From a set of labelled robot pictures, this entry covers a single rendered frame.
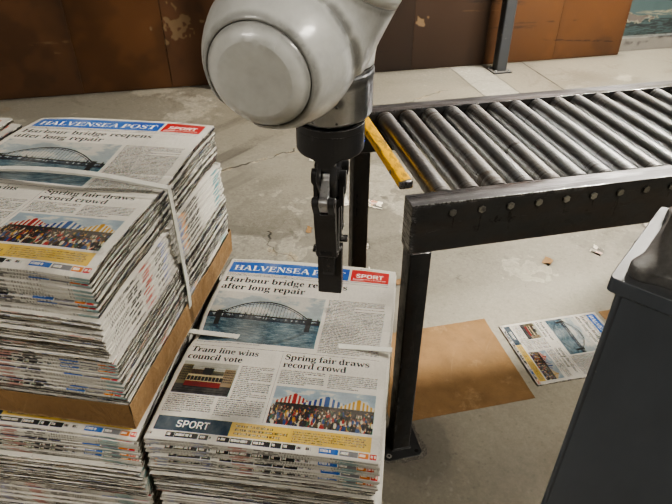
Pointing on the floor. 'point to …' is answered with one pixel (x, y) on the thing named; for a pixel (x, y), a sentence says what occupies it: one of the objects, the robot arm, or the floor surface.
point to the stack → (237, 405)
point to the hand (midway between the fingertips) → (330, 267)
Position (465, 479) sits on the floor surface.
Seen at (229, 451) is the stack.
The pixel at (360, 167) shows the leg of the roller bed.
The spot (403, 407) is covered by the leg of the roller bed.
